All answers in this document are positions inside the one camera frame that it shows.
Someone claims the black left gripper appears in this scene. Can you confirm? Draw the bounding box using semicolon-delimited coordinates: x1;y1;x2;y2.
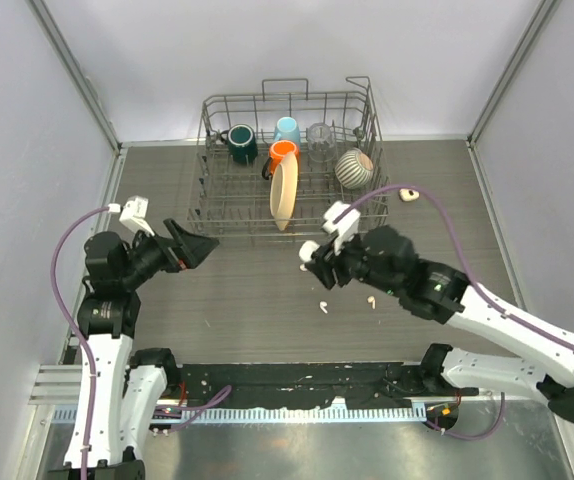
120;218;217;289

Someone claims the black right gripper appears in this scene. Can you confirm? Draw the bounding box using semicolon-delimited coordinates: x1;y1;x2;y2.
307;225;403;297

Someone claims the white earbud charging case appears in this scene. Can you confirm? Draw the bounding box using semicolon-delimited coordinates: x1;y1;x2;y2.
299;240;320;263

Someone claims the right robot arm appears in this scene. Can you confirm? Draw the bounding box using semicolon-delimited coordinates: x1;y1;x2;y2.
299;226;574;424

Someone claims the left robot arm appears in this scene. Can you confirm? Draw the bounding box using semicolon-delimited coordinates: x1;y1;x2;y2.
47;218;219;479

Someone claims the beige earbud charging case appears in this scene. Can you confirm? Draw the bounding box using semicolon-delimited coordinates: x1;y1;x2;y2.
399;188;420;203

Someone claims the beige plate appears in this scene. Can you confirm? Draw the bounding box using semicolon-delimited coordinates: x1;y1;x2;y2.
269;153;299;231

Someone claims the striped ceramic bowl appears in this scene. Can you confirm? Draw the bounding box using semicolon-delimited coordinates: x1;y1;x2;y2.
334;148;374;190

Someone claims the clear glass cup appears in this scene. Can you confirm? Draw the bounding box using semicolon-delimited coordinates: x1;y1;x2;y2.
306;122;336;163

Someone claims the orange mug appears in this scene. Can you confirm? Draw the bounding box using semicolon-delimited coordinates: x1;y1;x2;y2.
261;140;300;180

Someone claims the dark green mug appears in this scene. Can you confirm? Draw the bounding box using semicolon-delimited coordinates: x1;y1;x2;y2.
218;124;258;165

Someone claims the light blue mug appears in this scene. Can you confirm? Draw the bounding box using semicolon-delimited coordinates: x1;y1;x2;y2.
272;116;301;147

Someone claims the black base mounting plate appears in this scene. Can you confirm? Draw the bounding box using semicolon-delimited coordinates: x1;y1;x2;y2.
163;362;479;410

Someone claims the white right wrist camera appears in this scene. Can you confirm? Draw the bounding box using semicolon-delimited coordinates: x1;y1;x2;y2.
322;201;361;255

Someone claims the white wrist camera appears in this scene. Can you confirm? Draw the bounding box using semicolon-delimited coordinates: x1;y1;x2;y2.
322;201;361;255
107;195;155;236

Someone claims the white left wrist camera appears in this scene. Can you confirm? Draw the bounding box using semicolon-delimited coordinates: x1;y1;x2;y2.
107;195;155;236

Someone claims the grey wire dish rack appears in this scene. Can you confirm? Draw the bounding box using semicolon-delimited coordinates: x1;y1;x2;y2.
187;76;387;244

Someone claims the white slotted cable duct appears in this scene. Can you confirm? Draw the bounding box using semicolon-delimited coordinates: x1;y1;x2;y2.
52;403;427;424

